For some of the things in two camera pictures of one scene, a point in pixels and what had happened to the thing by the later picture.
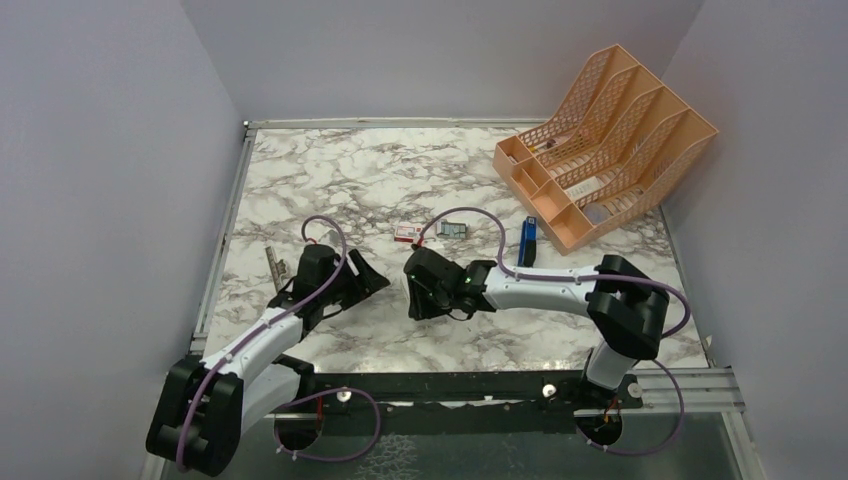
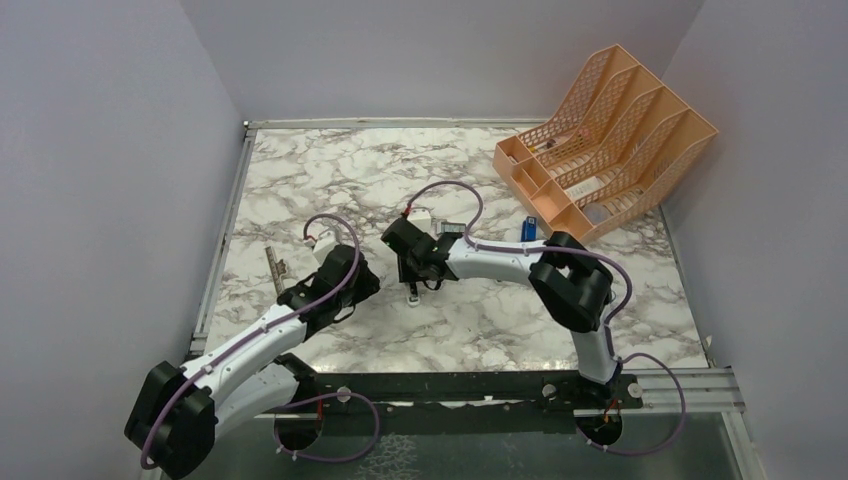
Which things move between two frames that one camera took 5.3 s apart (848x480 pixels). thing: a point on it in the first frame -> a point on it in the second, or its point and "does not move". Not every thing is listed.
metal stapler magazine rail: (277, 267) does not move
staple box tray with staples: (451, 229) does not move
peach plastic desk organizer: (608, 151) does not move
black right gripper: (420, 309) -> (405, 275)
